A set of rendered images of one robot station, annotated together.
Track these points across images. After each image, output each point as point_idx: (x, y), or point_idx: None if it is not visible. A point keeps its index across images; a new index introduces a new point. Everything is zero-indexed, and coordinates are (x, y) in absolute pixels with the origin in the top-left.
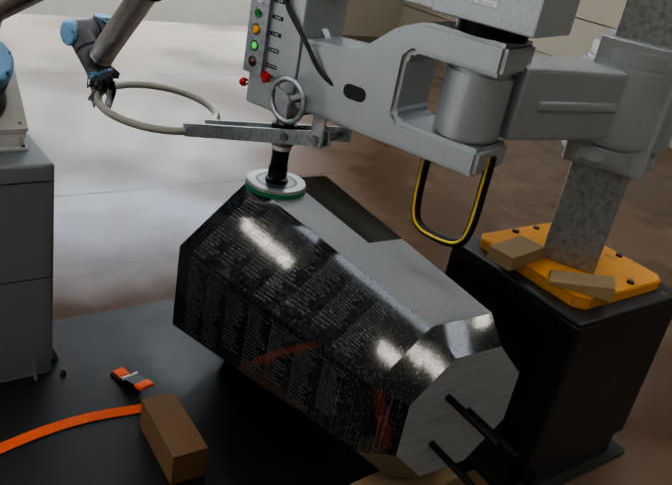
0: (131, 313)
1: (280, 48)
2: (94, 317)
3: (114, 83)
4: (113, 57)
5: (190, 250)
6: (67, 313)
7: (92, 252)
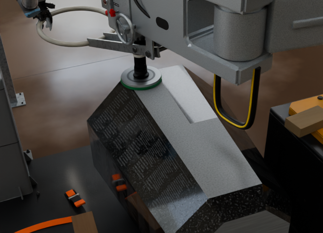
0: (85, 150)
1: None
2: (63, 154)
3: (50, 13)
4: (34, 3)
5: (91, 124)
6: (49, 152)
7: (71, 107)
